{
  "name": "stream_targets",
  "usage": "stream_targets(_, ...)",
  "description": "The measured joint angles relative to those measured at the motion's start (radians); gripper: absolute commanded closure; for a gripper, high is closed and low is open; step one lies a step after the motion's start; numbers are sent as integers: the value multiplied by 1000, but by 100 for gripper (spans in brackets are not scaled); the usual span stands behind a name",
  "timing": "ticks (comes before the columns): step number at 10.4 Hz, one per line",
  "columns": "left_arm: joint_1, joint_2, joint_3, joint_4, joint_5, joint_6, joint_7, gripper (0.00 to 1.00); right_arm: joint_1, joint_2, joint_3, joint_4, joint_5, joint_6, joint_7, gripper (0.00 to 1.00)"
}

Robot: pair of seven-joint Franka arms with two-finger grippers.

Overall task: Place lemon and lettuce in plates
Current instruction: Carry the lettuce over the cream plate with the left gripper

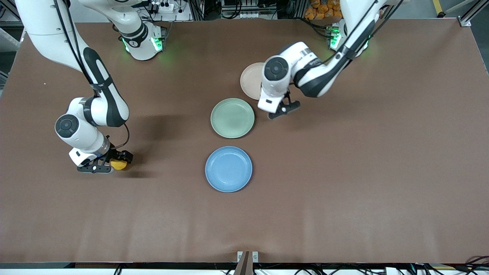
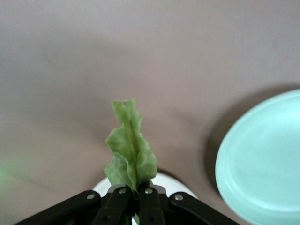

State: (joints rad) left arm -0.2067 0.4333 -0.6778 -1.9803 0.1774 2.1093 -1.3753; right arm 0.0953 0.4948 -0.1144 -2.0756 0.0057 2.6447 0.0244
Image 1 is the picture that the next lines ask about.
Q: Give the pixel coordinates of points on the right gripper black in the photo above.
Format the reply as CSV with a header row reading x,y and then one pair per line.
x,y
115,154

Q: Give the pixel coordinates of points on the yellow lemon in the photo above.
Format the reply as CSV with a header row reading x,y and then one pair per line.
x,y
119,165

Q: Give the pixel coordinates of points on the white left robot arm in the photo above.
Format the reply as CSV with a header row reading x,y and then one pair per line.
x,y
305,57

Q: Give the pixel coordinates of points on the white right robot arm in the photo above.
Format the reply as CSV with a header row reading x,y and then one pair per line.
x,y
42,30

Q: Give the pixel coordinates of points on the blue plate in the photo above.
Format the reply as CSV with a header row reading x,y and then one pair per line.
x,y
228,169

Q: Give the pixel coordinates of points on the light green plate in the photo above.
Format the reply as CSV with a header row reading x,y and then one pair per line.
x,y
232,118

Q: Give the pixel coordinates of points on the beige pink plate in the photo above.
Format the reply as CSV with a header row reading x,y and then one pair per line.
x,y
250,80

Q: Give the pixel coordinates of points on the white power strip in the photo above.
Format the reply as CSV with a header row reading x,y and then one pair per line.
x,y
164,5

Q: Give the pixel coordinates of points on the black electronic equipment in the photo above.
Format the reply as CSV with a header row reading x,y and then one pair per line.
x,y
248,5

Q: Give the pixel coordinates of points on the brown table cover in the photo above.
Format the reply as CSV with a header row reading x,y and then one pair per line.
x,y
344,214

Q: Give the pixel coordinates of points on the bag of orange fruits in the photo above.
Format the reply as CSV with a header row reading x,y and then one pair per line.
x,y
324,9

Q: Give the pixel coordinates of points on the right dark camera mount plate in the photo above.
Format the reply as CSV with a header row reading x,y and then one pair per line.
x,y
93,169

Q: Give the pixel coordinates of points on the dark camera mount plate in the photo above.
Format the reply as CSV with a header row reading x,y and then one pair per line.
x,y
93,169
288,109

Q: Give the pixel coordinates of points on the white metal bracket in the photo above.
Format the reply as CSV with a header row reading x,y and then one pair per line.
x,y
240,256

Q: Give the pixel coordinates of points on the grey camera stand pole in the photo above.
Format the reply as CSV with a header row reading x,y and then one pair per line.
x,y
243,265

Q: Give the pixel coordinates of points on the left dark camera mount plate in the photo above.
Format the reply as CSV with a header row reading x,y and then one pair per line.
x,y
288,109

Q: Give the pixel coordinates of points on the aluminium frame rail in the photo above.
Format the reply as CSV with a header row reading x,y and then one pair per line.
x,y
475,11

